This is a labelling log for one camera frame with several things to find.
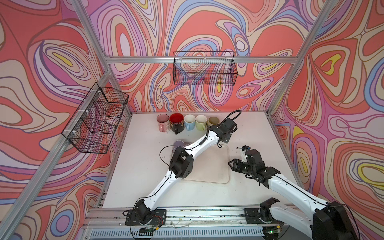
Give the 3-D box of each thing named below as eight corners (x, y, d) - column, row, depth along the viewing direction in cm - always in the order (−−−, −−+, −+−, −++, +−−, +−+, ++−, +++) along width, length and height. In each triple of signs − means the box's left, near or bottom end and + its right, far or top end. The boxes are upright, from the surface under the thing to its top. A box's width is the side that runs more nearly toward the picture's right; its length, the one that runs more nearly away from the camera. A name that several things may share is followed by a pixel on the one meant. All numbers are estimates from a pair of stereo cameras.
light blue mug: (184, 133, 107) (183, 125, 100) (185, 122, 114) (184, 114, 107) (195, 133, 107) (195, 125, 100) (195, 122, 114) (195, 114, 107)
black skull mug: (169, 137, 105) (167, 129, 98) (171, 121, 115) (170, 112, 108) (183, 137, 105) (183, 128, 98) (184, 121, 115) (184, 112, 108)
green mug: (195, 133, 110) (196, 124, 102) (195, 124, 116) (195, 114, 108) (206, 133, 110) (207, 124, 102) (205, 124, 116) (206, 114, 107)
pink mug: (157, 136, 106) (154, 126, 98) (159, 123, 114) (157, 113, 106) (169, 136, 106) (167, 126, 98) (171, 123, 114) (169, 113, 106)
